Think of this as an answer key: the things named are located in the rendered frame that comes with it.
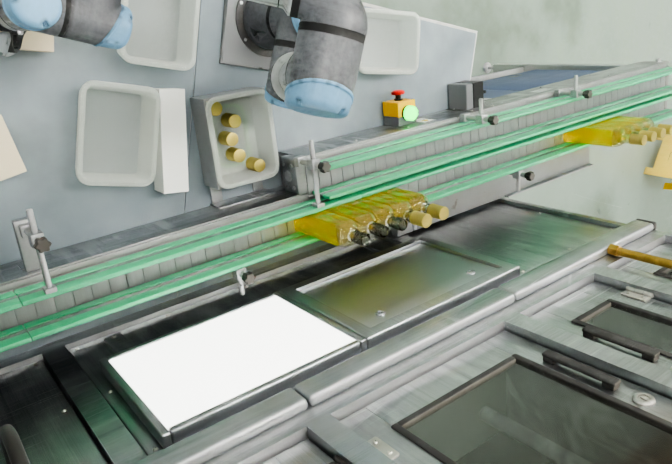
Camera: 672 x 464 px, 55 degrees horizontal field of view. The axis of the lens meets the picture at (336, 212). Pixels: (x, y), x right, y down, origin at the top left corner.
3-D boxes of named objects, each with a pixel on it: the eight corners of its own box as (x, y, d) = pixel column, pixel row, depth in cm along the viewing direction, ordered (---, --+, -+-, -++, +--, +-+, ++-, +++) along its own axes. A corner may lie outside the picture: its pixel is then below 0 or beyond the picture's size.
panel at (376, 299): (101, 372, 132) (164, 451, 105) (98, 359, 131) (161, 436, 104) (421, 244, 181) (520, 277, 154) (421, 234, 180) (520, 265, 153)
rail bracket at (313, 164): (298, 203, 165) (326, 212, 155) (290, 138, 160) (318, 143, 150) (307, 200, 166) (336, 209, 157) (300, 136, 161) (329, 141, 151)
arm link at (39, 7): (65, 36, 100) (4, 22, 95) (48, 38, 109) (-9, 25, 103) (72, -15, 99) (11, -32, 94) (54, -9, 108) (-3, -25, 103)
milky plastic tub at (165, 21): (106, 61, 145) (119, 61, 138) (112, -43, 141) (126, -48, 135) (180, 71, 155) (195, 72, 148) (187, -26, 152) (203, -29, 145)
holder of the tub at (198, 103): (208, 205, 165) (222, 211, 159) (189, 97, 156) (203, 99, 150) (265, 189, 174) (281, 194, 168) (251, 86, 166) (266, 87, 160)
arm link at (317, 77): (319, 52, 159) (374, 35, 106) (307, 112, 161) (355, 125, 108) (271, 41, 156) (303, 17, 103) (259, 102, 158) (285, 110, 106)
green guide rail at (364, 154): (308, 167, 165) (327, 171, 158) (308, 163, 164) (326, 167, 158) (667, 69, 259) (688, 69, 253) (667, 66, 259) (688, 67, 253)
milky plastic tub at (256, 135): (204, 186, 163) (220, 191, 156) (189, 97, 156) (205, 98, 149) (264, 170, 172) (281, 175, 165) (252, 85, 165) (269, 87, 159)
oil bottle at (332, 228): (294, 230, 166) (344, 250, 149) (291, 210, 165) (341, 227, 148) (312, 225, 169) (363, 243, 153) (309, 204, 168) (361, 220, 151)
